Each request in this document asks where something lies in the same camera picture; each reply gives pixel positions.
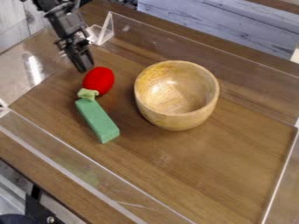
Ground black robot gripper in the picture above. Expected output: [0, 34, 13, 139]
[44, 1, 94, 73]

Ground red plush strawberry toy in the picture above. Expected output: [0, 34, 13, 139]
[77, 66, 114, 101]

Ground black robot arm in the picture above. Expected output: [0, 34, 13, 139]
[32, 0, 94, 73]

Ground green rectangular block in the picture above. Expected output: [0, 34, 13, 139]
[74, 99, 120, 144]

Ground wooden bowl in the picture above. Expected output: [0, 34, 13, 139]
[134, 60, 220, 131]

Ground clear acrylic corner bracket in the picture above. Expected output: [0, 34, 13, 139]
[88, 12, 114, 46]

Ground clear acrylic tray wall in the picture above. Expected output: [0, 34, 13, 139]
[0, 12, 299, 224]

